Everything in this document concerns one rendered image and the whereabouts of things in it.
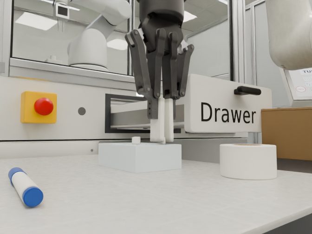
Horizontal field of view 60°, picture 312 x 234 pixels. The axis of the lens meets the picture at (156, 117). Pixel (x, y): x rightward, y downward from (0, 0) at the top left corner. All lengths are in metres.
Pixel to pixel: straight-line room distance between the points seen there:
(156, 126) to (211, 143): 0.65
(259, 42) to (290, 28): 1.93
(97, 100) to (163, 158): 0.41
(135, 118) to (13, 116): 0.28
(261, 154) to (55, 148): 0.52
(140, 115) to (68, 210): 0.47
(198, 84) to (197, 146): 0.51
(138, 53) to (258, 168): 0.23
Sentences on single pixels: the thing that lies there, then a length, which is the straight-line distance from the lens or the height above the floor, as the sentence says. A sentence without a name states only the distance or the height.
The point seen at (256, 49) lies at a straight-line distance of 2.74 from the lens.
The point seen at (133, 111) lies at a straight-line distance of 0.68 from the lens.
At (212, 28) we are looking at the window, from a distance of 1.18.
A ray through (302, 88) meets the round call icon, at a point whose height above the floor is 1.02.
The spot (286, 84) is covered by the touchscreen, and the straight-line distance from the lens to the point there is 1.42.
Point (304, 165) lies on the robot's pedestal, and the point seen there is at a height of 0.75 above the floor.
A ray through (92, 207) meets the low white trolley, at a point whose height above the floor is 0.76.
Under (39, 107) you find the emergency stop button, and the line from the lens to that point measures 0.64.
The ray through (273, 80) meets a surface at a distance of 2.58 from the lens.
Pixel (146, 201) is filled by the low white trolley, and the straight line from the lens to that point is 0.23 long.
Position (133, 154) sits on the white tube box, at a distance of 0.38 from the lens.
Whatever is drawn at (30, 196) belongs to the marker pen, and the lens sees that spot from 0.22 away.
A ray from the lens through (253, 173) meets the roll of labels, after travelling 0.34.
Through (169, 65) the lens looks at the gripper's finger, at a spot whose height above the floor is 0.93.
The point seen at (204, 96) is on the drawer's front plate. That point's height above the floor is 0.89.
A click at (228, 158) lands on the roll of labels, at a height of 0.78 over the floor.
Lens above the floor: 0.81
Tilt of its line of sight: 4 degrees up
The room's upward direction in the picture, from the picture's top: straight up
